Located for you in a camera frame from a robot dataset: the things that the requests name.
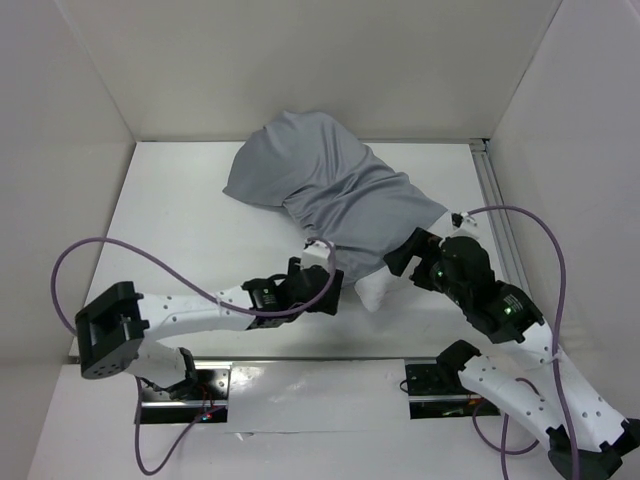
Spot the white pillow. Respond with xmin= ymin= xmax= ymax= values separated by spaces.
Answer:
xmin=354 ymin=210 xmax=452 ymax=312

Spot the grey pillowcase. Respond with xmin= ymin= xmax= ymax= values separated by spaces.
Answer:
xmin=223 ymin=111 xmax=448 ymax=284

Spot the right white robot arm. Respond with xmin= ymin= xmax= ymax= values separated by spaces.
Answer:
xmin=384 ymin=229 xmax=639 ymax=479

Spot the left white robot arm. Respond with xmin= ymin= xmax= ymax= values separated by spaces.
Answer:
xmin=75 ymin=239 xmax=344 ymax=399

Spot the aluminium frame rail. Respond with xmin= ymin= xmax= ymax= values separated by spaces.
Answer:
xmin=470 ymin=139 xmax=521 ymax=286

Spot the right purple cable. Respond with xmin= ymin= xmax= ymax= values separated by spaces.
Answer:
xmin=449 ymin=204 xmax=589 ymax=480

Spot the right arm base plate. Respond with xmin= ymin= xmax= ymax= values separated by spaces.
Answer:
xmin=399 ymin=360 xmax=499 ymax=420

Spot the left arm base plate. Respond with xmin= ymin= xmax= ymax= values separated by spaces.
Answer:
xmin=140 ymin=361 xmax=231 ymax=425

